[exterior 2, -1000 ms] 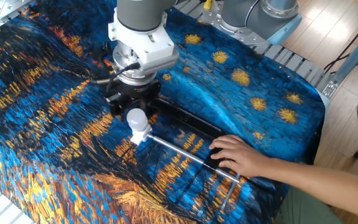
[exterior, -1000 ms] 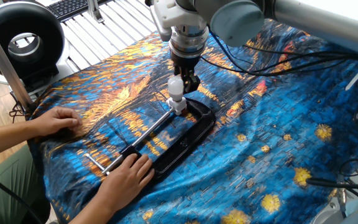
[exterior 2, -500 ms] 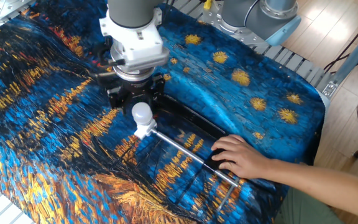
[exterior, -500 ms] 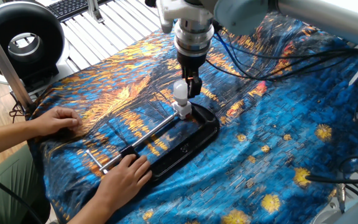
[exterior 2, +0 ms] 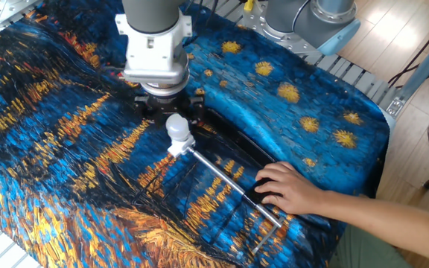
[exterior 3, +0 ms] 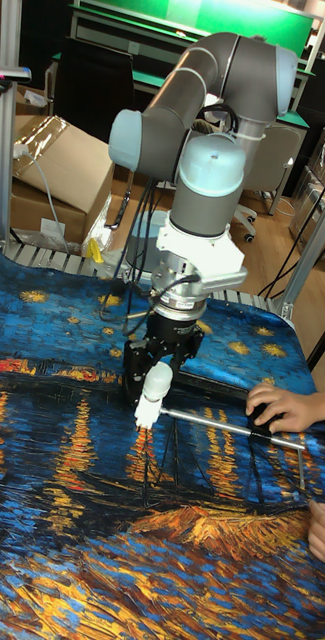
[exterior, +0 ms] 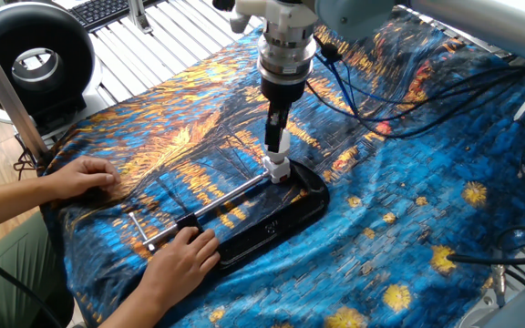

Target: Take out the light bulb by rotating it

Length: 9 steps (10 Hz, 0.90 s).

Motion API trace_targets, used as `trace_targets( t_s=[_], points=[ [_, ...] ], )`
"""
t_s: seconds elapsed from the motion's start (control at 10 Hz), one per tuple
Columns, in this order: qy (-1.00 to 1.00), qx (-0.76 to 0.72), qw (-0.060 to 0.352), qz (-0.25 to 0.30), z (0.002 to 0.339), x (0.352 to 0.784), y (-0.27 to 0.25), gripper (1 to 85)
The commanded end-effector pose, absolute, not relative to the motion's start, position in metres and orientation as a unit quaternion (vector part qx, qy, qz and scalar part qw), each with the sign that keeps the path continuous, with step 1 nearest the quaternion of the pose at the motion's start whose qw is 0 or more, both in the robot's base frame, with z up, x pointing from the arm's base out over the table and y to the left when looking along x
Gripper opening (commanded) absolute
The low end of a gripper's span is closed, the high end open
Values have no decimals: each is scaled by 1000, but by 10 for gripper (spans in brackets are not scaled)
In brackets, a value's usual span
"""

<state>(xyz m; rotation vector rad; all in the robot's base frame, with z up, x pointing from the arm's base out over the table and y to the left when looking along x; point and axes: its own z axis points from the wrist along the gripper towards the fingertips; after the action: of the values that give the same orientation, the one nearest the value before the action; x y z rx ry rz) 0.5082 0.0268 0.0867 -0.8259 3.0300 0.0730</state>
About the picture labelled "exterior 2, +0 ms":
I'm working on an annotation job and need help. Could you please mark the white bulb socket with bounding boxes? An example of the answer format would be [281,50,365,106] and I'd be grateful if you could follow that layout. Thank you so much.
[167,133,197,158]

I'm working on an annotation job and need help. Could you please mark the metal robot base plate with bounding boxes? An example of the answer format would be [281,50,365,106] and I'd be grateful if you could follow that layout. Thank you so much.
[232,0,337,66]

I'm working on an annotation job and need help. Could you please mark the metal lamp stand with socket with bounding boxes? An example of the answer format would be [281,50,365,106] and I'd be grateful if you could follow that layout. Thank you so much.
[186,107,286,256]

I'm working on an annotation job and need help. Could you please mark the green trousers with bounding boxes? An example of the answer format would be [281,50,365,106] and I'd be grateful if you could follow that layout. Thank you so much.
[328,218,416,268]

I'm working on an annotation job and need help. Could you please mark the white light bulb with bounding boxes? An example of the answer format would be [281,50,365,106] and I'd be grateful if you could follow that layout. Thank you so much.
[165,113,191,142]

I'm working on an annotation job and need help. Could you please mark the person's right forearm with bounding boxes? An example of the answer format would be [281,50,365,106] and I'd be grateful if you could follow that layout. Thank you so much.
[317,189,429,265]

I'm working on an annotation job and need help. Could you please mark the thin black floor cable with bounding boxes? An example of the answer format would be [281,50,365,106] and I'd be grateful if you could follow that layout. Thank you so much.
[387,10,429,89]

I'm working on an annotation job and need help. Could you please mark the perforated metal plate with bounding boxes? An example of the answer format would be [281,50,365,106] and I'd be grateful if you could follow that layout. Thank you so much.
[0,0,42,33]

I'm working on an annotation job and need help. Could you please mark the metal corner bracket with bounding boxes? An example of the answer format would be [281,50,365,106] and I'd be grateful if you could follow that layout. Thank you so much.
[385,95,406,118]

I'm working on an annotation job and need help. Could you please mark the starry night painting tablecloth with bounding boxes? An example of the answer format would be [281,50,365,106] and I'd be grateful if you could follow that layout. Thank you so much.
[0,0,391,268]

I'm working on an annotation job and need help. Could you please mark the white wrist sensor mount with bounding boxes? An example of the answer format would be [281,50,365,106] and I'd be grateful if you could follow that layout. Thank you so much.
[114,10,194,86]

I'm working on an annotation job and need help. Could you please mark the person's right hand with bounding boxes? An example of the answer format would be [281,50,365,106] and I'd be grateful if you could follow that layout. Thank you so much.
[254,161,327,216]

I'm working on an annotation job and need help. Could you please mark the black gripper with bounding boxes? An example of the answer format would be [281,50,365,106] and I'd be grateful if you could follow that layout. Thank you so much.
[133,92,206,124]

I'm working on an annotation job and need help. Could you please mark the aluminium frame post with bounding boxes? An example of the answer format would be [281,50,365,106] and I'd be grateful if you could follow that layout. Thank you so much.
[396,22,429,105]

